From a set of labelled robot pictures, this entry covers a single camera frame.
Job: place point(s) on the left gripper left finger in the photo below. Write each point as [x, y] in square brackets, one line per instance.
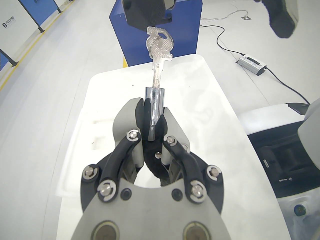
[122, 118]

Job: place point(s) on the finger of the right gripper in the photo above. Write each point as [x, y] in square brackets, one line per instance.
[281, 13]
[145, 1]

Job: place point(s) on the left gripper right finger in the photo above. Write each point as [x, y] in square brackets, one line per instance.
[178, 132]

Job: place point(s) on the chrome and black padlock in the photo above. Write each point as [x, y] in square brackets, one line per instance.
[154, 111]

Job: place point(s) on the silver key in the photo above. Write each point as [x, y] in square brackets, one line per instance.
[160, 48]

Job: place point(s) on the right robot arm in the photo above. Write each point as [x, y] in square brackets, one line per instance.
[312, 131]

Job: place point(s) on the floor socket plate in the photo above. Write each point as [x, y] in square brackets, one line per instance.
[246, 18]

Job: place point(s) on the blue metal cabinet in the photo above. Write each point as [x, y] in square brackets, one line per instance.
[160, 33]

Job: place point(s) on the grey power adapter box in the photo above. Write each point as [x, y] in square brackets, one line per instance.
[251, 63]

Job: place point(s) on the robot body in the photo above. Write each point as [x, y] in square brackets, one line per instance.
[272, 156]

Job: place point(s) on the blue partition panel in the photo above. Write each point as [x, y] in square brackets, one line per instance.
[35, 3]

